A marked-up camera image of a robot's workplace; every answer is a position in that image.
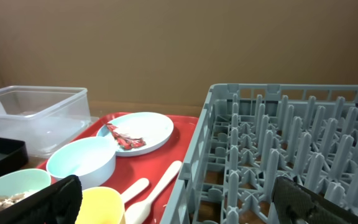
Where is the light blue bowl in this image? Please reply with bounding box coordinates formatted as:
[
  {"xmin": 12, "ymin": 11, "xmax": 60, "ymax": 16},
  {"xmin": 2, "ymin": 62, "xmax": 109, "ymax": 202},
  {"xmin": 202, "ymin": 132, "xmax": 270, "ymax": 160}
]
[{"xmin": 46, "ymin": 136, "xmax": 116, "ymax": 190}]

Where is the white plastic spoon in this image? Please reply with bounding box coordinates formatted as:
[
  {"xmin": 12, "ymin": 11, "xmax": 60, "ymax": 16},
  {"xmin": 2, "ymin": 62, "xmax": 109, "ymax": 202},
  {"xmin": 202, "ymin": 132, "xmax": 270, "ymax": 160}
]
[{"xmin": 121, "ymin": 178, "xmax": 150, "ymax": 203}]

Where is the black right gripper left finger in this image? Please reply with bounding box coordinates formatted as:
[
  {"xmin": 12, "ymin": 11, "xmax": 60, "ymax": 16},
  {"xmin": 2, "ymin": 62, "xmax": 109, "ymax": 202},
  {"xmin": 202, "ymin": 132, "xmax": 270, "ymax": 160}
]
[{"xmin": 0, "ymin": 175, "xmax": 83, "ymax": 224}]

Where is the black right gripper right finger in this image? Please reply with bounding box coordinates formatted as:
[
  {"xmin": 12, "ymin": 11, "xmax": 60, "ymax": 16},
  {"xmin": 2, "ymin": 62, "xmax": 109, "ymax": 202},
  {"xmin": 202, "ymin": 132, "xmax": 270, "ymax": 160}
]
[{"xmin": 272, "ymin": 176, "xmax": 358, "ymax": 224}]

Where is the red snack wrapper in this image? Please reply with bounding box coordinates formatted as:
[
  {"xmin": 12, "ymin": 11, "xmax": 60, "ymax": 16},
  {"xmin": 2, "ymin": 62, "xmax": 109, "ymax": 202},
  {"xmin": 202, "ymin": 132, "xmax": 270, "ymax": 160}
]
[{"xmin": 106, "ymin": 123, "xmax": 146, "ymax": 151}]

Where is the clear plastic bin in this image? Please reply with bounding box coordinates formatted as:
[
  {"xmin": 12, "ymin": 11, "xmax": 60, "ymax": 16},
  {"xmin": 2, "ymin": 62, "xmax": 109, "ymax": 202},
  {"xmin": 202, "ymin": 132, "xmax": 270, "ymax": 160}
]
[{"xmin": 0, "ymin": 86, "xmax": 93, "ymax": 158}]

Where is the grey dishwasher rack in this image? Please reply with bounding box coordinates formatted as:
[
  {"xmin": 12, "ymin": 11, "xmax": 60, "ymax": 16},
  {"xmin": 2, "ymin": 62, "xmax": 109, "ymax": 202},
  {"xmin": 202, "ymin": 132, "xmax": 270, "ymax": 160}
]
[{"xmin": 161, "ymin": 83, "xmax": 358, "ymax": 223}]

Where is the green bowl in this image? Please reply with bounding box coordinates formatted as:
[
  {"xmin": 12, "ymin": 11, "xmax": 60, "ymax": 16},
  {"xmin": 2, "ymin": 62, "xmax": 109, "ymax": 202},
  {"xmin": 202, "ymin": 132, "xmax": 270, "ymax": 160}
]
[{"xmin": 0, "ymin": 169, "xmax": 52, "ymax": 197}]

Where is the yellow plastic cup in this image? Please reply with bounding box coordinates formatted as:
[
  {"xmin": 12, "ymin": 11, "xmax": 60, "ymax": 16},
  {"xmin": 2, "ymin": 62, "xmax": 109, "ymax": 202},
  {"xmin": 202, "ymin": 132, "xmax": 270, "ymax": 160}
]
[{"xmin": 75, "ymin": 187, "xmax": 126, "ymax": 224}]

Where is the white plastic fork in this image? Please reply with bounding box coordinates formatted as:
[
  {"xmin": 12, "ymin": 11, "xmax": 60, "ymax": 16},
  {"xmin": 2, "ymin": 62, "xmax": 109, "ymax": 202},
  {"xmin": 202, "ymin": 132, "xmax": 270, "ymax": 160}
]
[{"xmin": 125, "ymin": 161, "xmax": 182, "ymax": 224}]

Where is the light blue plate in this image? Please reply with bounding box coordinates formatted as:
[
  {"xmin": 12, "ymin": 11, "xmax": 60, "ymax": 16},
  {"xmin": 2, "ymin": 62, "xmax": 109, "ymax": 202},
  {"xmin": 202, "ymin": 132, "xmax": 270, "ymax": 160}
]
[{"xmin": 96, "ymin": 112, "xmax": 174, "ymax": 157}]

